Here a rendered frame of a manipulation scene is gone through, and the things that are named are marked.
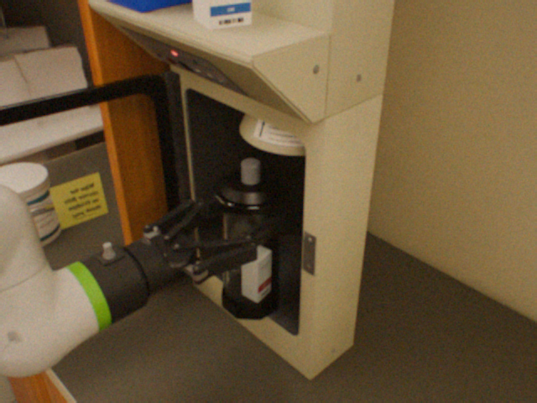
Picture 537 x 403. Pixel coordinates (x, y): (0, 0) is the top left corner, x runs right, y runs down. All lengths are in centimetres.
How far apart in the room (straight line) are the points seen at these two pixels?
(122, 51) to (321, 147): 37
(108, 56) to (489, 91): 63
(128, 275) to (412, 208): 69
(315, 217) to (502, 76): 44
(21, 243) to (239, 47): 31
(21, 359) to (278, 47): 44
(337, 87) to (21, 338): 45
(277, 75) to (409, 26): 55
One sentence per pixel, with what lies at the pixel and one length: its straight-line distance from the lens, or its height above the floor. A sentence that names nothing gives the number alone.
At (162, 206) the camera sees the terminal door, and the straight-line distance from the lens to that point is 96.
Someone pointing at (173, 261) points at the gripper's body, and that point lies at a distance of 75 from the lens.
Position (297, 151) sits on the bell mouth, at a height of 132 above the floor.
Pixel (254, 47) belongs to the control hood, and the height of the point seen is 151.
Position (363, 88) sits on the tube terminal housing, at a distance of 69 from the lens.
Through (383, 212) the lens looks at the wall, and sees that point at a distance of 126.
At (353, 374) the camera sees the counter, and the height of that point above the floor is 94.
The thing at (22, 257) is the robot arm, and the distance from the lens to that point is 65.
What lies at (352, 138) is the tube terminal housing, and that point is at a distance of 71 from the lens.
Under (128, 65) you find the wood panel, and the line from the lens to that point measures 90.
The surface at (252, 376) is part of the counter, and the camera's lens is 95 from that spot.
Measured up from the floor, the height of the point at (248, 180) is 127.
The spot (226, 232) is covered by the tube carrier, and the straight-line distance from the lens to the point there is 83.
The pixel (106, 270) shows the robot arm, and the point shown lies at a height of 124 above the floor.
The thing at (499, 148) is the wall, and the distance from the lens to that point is 105.
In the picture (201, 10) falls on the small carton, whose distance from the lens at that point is 64.
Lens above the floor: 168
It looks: 34 degrees down
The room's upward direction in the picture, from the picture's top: straight up
